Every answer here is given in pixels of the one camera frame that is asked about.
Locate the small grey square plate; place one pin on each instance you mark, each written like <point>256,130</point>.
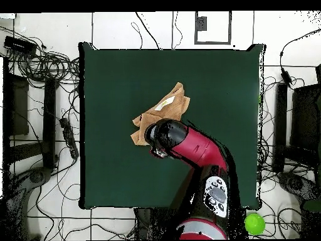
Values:
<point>202,23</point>

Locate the black power adapter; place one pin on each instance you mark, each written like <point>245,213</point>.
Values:
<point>286,76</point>

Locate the grey chair base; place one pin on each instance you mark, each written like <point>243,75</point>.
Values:
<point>296,183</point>
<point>37,175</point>

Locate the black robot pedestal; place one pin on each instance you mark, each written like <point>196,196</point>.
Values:
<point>143,223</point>

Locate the bright green ball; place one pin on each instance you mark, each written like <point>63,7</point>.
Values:
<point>254,224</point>

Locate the flat black box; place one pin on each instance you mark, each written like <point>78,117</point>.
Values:
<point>18,44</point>

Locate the dark green tablecloth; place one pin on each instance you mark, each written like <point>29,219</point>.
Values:
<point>112,163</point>

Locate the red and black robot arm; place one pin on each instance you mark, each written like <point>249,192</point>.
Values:
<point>195,148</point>

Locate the black power strip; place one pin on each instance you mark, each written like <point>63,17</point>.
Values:
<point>69,136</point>

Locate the black stand frame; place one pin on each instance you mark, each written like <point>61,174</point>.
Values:
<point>49,125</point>
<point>280,125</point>

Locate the tan terry towel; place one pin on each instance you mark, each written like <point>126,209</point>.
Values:
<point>173,108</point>

